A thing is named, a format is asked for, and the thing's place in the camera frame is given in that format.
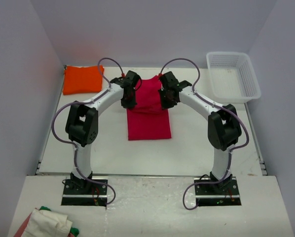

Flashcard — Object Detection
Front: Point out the magenta t shirt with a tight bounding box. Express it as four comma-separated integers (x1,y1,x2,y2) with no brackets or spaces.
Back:
127,75,172,141

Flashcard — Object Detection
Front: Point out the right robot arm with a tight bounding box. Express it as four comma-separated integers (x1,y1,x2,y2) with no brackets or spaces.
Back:
159,72,242,194

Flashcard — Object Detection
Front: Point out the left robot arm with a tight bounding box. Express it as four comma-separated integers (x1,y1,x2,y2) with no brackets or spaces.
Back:
65,71,142,194

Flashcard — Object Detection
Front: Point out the folded orange t shirt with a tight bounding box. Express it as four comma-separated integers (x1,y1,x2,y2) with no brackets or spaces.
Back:
63,65,104,95

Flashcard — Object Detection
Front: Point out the white plastic basket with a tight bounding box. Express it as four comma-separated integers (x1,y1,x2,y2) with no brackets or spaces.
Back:
206,51,261,104

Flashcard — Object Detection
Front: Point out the cream white cloth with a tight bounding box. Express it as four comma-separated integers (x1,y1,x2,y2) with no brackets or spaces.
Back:
21,209,73,237

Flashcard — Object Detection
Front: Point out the pink cloth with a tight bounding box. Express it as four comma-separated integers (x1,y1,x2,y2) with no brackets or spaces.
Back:
14,214,31,237

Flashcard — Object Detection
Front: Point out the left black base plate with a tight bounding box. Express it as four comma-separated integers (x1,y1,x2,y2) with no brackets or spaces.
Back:
61,178,108,207

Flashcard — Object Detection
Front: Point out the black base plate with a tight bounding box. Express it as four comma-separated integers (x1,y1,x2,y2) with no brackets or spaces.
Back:
195,178,242,207
61,178,108,207

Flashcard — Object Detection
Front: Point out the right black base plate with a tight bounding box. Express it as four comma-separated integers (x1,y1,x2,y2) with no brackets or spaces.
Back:
195,178,242,207

